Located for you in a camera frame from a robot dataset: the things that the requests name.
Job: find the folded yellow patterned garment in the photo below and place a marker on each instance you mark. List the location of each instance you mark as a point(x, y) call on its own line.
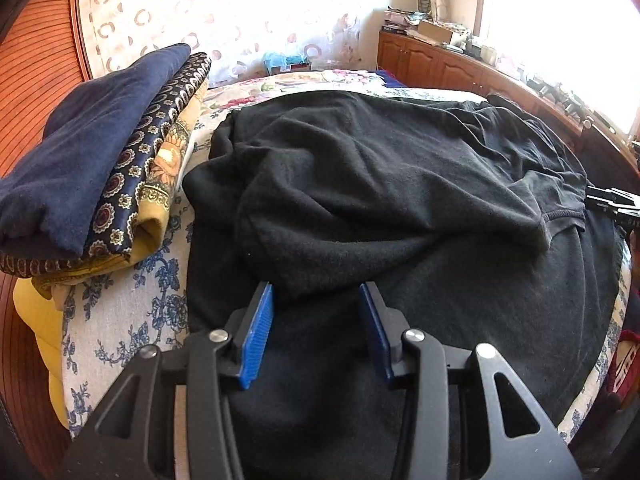
point(160, 195)

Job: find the black printed t-shirt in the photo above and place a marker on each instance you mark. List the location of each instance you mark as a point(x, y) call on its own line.
point(400, 200)

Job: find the open cardboard box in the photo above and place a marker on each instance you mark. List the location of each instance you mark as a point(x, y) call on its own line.
point(435, 30)

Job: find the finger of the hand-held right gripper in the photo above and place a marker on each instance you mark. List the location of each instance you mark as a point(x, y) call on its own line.
point(612, 197)

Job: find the wooden framed window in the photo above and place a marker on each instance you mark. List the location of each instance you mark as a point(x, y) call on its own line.
point(550, 20)

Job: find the folded navy blue garment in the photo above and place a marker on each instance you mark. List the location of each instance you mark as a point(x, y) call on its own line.
point(90, 150)

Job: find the long wooden cabinet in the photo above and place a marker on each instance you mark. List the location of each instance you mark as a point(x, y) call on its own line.
point(425, 60)

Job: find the yellow quilt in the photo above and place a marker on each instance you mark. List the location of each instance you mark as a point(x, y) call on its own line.
point(40, 335)

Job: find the blue item behind bed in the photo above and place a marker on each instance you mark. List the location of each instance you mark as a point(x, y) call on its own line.
point(285, 62)

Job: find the pink floral blanket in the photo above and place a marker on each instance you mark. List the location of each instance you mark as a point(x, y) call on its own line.
point(310, 80)

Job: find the wooden louvered wardrobe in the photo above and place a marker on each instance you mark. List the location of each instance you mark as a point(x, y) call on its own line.
point(35, 35)

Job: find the folded dark medallion-patterned garment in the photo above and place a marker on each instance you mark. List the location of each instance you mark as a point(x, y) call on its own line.
point(130, 170)

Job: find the navy blue blanket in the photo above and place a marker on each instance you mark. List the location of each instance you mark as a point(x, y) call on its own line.
point(387, 78)

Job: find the dark oval fan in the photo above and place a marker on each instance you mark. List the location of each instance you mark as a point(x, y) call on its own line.
point(425, 2)

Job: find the pile of papers and packets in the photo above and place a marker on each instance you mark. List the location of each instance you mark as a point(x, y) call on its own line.
point(400, 20)

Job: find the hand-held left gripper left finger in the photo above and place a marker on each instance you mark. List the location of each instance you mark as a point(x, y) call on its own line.
point(257, 340)

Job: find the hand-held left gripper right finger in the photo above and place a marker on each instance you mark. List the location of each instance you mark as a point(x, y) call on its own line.
point(375, 340)

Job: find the sheer circle-patterned curtain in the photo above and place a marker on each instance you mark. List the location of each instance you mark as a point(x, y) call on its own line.
point(225, 10)

